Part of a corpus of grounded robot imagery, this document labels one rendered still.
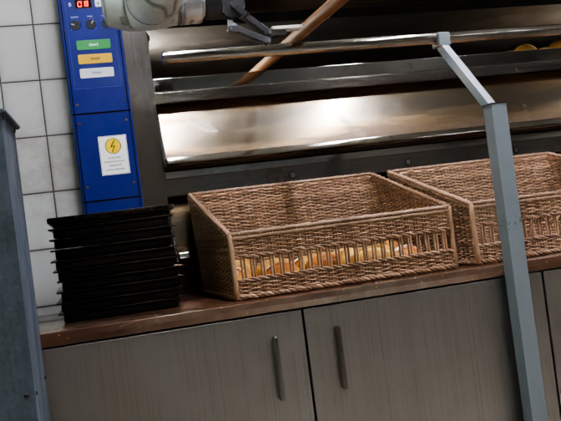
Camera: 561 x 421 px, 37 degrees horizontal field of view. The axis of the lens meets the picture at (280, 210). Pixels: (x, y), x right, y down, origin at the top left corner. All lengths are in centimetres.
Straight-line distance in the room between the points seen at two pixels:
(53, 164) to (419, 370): 110
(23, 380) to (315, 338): 66
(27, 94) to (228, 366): 96
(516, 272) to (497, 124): 34
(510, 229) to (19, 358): 111
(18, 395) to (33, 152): 94
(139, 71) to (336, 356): 98
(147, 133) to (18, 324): 96
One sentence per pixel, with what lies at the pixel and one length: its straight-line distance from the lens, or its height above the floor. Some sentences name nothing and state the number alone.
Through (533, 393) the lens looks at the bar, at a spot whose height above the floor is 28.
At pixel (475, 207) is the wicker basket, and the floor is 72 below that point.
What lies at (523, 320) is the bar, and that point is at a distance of 203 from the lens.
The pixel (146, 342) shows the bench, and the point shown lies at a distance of 181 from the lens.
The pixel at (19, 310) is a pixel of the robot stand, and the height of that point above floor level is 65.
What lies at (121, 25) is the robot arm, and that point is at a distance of 183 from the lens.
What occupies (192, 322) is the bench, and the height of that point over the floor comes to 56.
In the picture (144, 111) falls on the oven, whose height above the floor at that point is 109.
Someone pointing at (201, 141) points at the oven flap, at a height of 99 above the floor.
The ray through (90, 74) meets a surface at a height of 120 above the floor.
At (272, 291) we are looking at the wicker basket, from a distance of 190.
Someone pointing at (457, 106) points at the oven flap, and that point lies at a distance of 266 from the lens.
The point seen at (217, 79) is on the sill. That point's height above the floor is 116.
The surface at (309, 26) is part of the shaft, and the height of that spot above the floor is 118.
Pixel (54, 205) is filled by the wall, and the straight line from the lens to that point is 233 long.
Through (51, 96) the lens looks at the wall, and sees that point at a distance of 237.
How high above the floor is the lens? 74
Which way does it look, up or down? 1 degrees up
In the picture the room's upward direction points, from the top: 7 degrees counter-clockwise
